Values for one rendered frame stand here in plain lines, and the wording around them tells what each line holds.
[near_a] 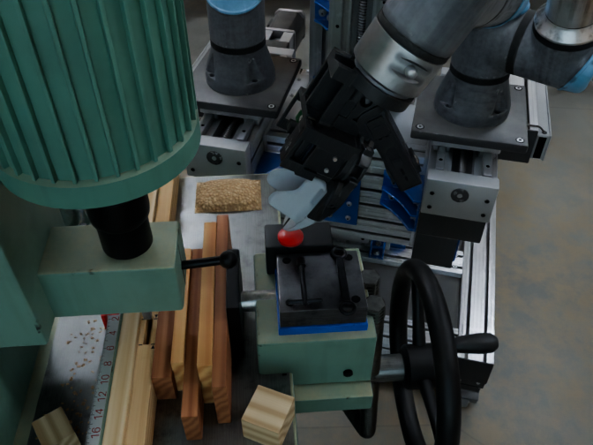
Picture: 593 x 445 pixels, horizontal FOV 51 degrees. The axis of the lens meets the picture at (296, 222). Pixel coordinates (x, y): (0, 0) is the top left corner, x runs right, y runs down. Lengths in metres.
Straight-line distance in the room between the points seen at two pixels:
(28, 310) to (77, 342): 0.30
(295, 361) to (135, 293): 0.20
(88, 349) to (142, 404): 0.25
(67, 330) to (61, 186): 0.48
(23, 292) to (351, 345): 0.35
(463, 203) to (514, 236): 1.06
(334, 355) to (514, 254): 1.55
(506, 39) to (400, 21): 0.66
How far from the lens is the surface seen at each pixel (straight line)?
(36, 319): 0.66
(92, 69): 0.44
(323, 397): 0.76
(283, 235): 0.71
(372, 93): 0.57
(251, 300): 0.73
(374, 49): 0.56
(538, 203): 2.44
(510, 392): 1.87
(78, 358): 0.92
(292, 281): 0.70
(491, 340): 0.77
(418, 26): 0.54
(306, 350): 0.71
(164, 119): 0.49
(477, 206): 1.24
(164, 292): 0.66
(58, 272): 0.66
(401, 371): 0.85
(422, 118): 1.28
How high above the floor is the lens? 1.53
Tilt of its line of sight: 44 degrees down
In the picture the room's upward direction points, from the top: straight up
